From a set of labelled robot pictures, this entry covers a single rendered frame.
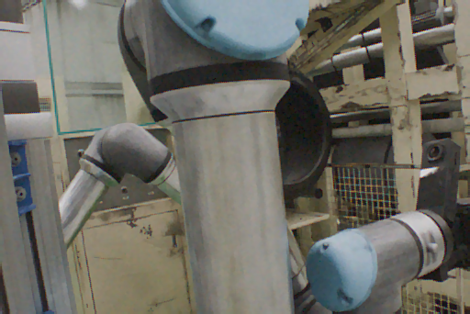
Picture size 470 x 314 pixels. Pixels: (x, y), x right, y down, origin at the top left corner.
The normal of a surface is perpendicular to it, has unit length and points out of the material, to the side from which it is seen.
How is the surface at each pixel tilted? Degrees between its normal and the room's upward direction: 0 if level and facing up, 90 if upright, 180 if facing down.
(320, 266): 90
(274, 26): 82
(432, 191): 61
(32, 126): 90
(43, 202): 90
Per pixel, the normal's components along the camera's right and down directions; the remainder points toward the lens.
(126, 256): 0.52, 0.00
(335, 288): -0.88, 0.13
